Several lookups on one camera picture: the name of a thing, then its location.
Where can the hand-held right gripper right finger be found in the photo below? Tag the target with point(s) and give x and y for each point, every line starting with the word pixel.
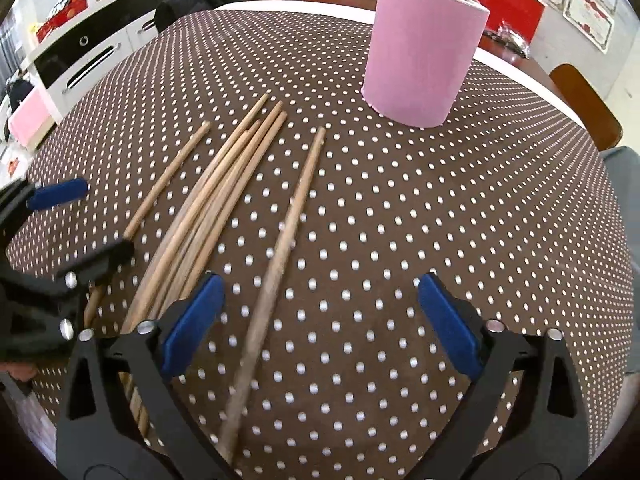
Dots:
pixel 450 322

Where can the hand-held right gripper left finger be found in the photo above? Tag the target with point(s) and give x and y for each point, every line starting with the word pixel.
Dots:
pixel 192 325

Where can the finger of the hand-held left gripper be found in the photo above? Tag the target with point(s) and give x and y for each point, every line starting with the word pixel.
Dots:
pixel 107 262
pixel 57 193

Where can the wooden chopstick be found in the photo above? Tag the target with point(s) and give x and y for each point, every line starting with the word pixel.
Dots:
pixel 280 260

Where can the pile of wooden chopsticks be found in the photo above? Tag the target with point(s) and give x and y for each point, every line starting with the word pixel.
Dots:
pixel 225 195

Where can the pink cylindrical cup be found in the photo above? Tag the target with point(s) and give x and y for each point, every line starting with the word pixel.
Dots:
pixel 420 60

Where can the person's left hand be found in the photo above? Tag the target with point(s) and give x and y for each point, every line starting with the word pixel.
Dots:
pixel 17 371

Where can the pink furniture piece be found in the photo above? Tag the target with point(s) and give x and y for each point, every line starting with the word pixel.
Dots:
pixel 30 115

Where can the brown polka dot cloth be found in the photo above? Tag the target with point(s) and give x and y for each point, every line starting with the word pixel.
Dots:
pixel 425 210

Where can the white and black sideboard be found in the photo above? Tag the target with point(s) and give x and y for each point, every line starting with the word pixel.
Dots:
pixel 100 55

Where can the red box on sideboard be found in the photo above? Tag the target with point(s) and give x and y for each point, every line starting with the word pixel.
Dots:
pixel 65 12

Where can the grey garment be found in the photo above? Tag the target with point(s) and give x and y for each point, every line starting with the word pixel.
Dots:
pixel 620 210

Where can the brown wooden chair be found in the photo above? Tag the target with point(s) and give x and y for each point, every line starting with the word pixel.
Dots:
pixel 585 105

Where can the clear bag of dark items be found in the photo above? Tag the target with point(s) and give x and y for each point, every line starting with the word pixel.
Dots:
pixel 510 37

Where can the large red gift bag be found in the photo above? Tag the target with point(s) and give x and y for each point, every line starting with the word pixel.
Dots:
pixel 515 5

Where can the group of wall certificates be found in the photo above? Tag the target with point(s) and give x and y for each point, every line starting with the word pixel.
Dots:
pixel 585 10

